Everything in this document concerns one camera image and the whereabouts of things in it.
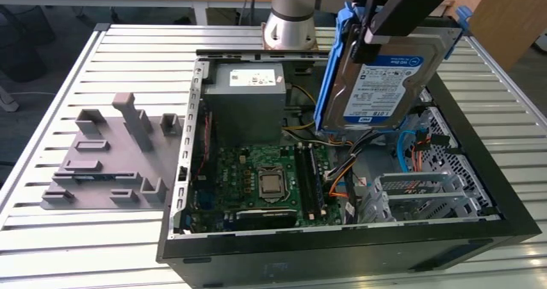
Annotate hard disk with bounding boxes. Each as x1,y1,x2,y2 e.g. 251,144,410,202
314,0,474,135

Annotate metal disk bay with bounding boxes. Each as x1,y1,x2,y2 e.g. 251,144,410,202
360,170,494,224

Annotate black RAM slot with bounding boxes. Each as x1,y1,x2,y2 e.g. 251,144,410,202
294,144,314,220
312,144,330,220
306,144,324,220
299,144,319,220

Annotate grey power supply unit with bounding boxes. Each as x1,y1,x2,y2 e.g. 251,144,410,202
199,62,292,147

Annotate RAM stick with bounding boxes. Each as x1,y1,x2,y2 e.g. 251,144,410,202
308,145,328,218

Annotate metal CPU socket cover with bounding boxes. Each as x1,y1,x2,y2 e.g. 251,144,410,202
255,166,291,204

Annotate silver CPU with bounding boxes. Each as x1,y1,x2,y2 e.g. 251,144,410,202
259,173,286,196

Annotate green motherboard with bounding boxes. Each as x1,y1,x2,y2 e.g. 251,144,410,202
187,143,343,234

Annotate black graphics card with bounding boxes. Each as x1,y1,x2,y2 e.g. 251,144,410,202
234,207,299,231

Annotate black PC case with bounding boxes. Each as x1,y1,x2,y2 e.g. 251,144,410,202
154,48,543,288

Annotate grey parts rack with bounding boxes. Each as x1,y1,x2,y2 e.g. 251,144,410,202
40,92,188,210

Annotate black chair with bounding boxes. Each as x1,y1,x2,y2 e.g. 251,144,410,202
0,5,56,83

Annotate white stand leg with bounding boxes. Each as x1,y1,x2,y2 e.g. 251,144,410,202
0,83,20,113

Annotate square brown base plate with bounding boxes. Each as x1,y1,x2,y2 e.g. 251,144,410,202
260,42,320,51

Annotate yellow wires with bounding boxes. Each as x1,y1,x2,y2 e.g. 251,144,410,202
282,83,318,131

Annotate black cable bundle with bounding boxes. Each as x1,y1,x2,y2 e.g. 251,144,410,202
327,128,403,224

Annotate blue data wire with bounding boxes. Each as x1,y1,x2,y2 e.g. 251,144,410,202
397,129,419,174

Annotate orange wire bundle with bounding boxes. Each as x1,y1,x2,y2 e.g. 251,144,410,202
327,168,359,197

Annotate thin red wire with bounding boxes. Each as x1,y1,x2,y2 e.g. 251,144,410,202
191,111,214,183

